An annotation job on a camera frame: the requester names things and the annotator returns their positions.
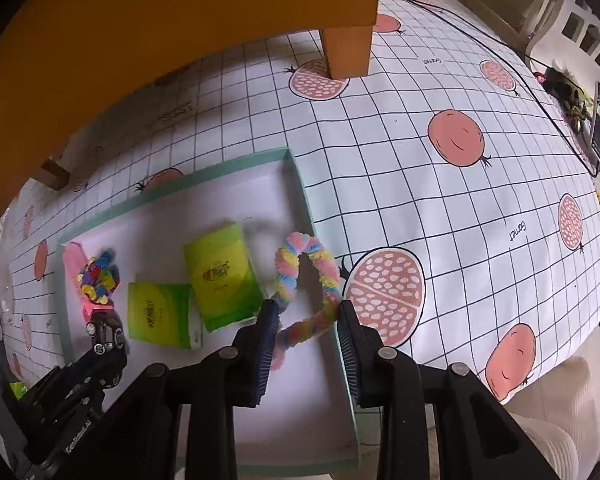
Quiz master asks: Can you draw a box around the pomegranate print checked tablecloth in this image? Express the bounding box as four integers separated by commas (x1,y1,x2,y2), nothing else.
0,0,600,411

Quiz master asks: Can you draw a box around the shallow teal cardboard box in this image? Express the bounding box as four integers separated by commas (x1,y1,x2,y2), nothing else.
55,147,363,473

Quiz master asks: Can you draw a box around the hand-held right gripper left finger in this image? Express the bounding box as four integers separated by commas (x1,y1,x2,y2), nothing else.
105,299,283,480

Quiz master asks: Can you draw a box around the cream ribbed chair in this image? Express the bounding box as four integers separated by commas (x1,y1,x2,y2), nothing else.
500,355,600,480

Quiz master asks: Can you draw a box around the pastel twisted fuzzy ring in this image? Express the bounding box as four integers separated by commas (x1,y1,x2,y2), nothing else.
270,231,343,372

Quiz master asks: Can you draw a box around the white cutout shelf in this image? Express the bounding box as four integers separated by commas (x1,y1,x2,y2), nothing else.
525,0,600,86

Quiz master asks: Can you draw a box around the green tissue pack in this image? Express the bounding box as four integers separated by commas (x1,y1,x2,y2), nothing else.
126,281,204,351
181,221,265,333

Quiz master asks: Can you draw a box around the wooden nightstand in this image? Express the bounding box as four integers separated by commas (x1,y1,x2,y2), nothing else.
0,0,383,233

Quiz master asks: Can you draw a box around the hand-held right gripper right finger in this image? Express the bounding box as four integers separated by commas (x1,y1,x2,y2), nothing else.
336,300,563,480

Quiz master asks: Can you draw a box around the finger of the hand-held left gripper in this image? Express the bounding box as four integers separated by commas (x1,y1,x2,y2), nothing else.
104,312,129,363
85,310,108,363

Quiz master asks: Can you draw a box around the black cable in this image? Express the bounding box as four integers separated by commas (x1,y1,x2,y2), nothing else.
377,0,600,181

